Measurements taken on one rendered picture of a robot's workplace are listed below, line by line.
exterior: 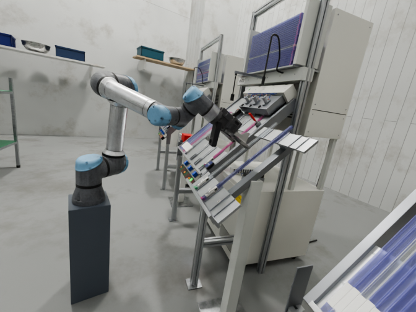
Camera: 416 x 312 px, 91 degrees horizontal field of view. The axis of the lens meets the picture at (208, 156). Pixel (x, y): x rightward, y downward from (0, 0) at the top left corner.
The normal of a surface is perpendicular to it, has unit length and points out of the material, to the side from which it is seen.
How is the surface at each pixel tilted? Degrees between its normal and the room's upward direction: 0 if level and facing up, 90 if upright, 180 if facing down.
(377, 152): 90
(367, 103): 90
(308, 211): 90
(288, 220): 90
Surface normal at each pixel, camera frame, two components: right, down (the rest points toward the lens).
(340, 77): 0.33, 0.27
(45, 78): 0.54, 0.27
